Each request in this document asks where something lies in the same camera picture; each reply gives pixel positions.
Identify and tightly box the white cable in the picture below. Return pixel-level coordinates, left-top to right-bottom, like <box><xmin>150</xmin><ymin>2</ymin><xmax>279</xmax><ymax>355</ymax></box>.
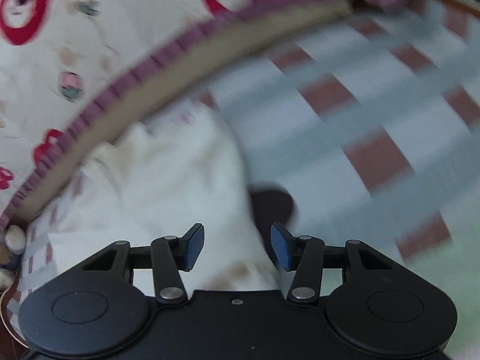
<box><xmin>0</xmin><ymin>287</ymin><xmax>27</xmax><ymax>346</ymax></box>

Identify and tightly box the bear print bed cover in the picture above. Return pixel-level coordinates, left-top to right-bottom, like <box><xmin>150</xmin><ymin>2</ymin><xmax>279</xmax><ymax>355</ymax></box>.
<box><xmin>1</xmin><ymin>0</ymin><xmax>406</xmax><ymax>218</ymax></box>

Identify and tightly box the white fleece garment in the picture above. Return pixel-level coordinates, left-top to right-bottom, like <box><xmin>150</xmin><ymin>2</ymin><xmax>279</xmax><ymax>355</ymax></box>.
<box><xmin>49</xmin><ymin>103</ymin><xmax>278</xmax><ymax>293</ymax></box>

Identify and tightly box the checked bed sheet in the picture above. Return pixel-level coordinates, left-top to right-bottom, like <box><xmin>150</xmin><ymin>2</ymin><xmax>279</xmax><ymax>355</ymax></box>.
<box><xmin>5</xmin><ymin>0</ymin><xmax>479</xmax><ymax>330</ymax></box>

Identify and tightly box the grey bunny plush toy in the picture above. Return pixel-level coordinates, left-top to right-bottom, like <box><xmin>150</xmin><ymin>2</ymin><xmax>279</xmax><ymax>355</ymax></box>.
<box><xmin>0</xmin><ymin>225</ymin><xmax>27</xmax><ymax>291</ymax></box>

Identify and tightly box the beige mattress edge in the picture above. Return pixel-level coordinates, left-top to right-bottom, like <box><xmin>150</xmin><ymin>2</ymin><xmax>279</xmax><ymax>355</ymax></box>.
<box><xmin>1</xmin><ymin>0</ymin><xmax>352</xmax><ymax>224</ymax></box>

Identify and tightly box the pale green cloth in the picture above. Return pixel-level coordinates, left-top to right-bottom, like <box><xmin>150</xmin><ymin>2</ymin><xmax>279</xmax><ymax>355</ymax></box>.
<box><xmin>404</xmin><ymin>228</ymin><xmax>480</xmax><ymax>359</ymax></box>

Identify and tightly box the dark knitted garment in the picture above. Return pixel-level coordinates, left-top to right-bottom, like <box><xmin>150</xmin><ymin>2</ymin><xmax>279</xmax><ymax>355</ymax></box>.
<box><xmin>249</xmin><ymin>184</ymin><xmax>295</xmax><ymax>234</ymax></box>

